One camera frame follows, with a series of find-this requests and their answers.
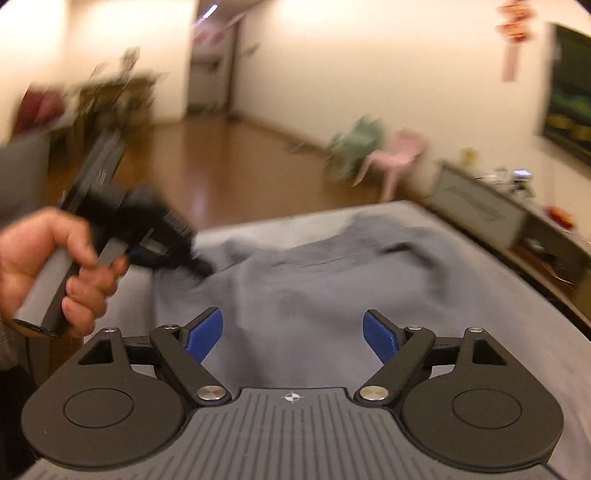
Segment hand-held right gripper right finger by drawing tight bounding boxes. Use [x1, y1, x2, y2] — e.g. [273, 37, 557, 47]
[352, 308, 512, 410]

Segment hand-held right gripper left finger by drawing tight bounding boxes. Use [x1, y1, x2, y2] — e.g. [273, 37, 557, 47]
[74, 307, 232, 410]

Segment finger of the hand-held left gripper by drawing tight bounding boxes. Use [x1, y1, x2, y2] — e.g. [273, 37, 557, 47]
[152, 235, 218, 280]

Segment grey garment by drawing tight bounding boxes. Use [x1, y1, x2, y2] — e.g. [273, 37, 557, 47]
[150, 212, 462, 402]

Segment person's left hand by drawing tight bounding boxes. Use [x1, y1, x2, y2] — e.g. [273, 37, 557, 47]
[0, 207, 131, 337]

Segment grey sofa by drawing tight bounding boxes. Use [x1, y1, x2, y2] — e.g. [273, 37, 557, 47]
[0, 131, 51, 227]

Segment dining table with chairs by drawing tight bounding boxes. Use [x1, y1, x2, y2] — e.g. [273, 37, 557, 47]
[69, 46, 162, 153]

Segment dark red cloth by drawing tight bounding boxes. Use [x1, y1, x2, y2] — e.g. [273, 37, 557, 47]
[14, 88, 65, 137]

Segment long tv cabinet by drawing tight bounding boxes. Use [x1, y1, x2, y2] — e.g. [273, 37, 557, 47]
[425, 159, 591, 333]

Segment pink child chair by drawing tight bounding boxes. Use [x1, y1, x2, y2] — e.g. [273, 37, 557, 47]
[353, 129, 428, 201]

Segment green child chair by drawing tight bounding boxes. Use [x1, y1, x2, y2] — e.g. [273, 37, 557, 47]
[325, 115, 384, 178]

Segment small white gadget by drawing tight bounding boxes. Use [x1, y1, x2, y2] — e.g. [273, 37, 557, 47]
[508, 168, 536, 199]

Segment red fruit plate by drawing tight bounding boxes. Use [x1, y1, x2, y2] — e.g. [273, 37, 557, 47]
[545, 205, 575, 229]

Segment red hanging ornament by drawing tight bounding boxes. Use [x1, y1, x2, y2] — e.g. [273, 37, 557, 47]
[496, 2, 532, 84]

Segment wall television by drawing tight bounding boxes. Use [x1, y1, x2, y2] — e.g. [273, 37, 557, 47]
[538, 21, 591, 162]

